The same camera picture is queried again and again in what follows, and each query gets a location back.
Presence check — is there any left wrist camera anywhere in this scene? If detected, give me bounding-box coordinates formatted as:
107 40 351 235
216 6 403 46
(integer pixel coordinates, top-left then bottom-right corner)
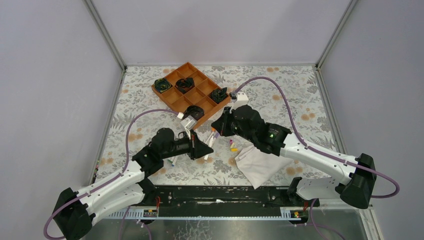
177 112 197 139

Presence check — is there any orange wooden compartment tray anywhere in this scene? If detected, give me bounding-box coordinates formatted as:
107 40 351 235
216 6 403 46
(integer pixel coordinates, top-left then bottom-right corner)
151 62 231 129

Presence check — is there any dark blue rolled tie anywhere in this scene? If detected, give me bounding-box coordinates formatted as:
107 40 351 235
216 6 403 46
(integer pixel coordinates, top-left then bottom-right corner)
183 105 205 121

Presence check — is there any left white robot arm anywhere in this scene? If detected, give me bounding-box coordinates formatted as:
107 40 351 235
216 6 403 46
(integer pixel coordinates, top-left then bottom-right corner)
53 128 214 240

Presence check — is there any white folded cloth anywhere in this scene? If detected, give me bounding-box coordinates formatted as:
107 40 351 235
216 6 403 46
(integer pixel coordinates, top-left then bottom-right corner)
234 145 294 189

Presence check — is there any green patterned rolled tie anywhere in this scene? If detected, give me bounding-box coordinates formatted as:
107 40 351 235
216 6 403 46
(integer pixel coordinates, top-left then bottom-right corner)
153 77 172 94

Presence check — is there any dark green rolled tie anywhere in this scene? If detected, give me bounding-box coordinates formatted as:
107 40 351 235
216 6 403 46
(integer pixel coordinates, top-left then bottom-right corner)
209 87 228 104

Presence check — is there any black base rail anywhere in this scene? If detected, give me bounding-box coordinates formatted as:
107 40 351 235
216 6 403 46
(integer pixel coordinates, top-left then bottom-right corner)
137 185 320 221

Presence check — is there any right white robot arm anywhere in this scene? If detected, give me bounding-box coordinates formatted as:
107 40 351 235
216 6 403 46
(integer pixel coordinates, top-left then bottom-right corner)
211 105 377 209

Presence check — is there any white marker pen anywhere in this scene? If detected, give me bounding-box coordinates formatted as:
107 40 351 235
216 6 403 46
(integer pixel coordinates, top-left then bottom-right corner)
208 131 216 140

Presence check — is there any white marker blue end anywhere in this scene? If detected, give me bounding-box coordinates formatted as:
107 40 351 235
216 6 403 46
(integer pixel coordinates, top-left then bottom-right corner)
171 157 177 167

